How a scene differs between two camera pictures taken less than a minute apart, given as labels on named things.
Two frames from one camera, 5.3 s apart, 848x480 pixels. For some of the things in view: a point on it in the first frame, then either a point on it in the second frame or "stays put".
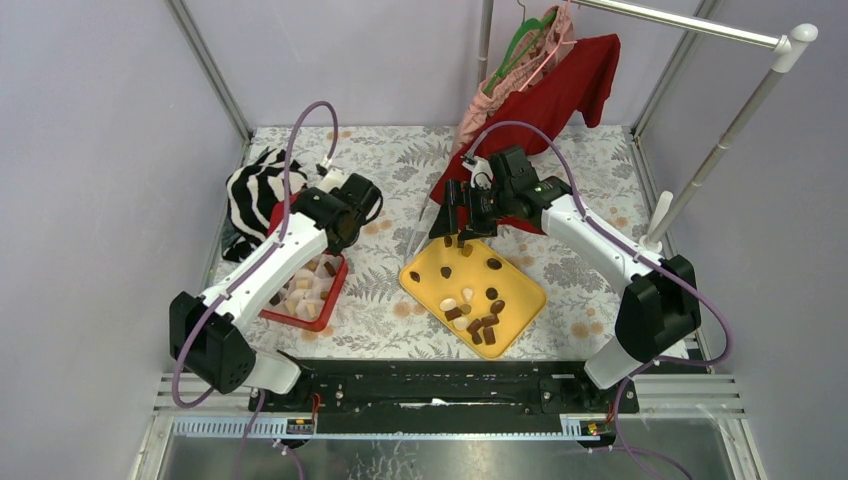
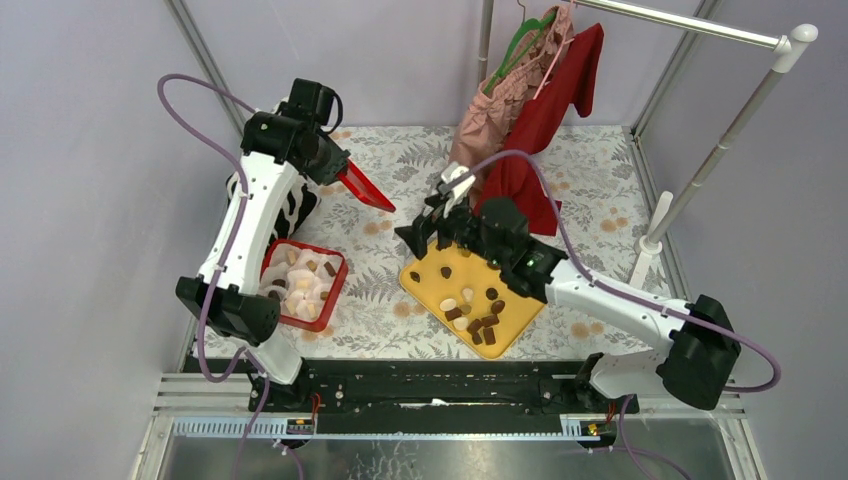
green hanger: x=520 y=48 stays put
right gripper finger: x=446 y=221 -> x=417 y=235
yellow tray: x=471 y=293 stays put
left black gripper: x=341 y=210 -> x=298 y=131
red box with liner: x=308 y=301 stays put
